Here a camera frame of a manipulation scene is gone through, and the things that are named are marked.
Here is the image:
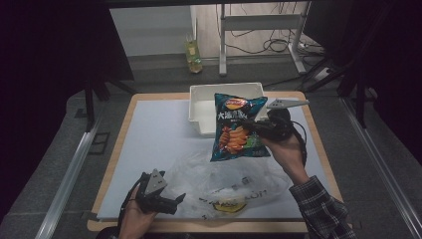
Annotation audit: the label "yellow-green drink bottle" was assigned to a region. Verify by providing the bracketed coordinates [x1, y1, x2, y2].
[184, 31, 204, 75]

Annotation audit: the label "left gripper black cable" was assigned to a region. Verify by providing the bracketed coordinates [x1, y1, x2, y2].
[116, 172, 147, 231]

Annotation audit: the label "person's left hand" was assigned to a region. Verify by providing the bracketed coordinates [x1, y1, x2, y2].
[117, 188, 159, 239]

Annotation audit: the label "aluminium floor rail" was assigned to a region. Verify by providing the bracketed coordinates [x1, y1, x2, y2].
[340, 97, 422, 239]
[34, 112, 105, 239]

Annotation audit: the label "dark curtain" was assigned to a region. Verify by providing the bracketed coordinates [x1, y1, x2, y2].
[0, 0, 135, 220]
[303, 0, 422, 163]

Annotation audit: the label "teal potato chip bag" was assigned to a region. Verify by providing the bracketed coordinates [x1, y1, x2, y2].
[209, 92, 272, 163]

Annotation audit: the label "translucent white plastic bag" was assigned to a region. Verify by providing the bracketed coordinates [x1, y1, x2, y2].
[161, 150, 295, 221]

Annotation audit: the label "pale blue table mat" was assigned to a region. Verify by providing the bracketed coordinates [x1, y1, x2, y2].
[96, 98, 328, 222]

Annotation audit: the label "white power strip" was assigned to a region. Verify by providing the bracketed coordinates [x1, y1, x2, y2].
[313, 67, 333, 83]

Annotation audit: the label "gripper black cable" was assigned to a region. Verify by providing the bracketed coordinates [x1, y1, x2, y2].
[291, 119, 309, 167]
[116, 172, 147, 231]

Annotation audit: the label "white plastic bin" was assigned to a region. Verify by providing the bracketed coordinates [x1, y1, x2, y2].
[188, 82, 271, 137]

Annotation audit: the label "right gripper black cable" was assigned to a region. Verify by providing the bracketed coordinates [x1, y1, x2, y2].
[291, 119, 309, 167]

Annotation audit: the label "black stand legs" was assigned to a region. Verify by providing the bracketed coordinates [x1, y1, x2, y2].
[337, 74, 380, 129]
[83, 73, 137, 132]

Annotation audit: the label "black floor cables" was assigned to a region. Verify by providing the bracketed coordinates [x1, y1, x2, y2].
[228, 2, 302, 56]

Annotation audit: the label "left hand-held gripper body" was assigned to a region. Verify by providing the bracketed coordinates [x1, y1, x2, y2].
[135, 167, 179, 215]

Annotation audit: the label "person's right hand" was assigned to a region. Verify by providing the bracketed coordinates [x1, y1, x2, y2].
[261, 131, 311, 186]

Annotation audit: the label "white metal desk frame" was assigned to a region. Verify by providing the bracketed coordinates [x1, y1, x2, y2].
[218, 2, 309, 77]

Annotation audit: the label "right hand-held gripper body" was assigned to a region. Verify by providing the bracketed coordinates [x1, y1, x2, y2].
[258, 99, 311, 141]

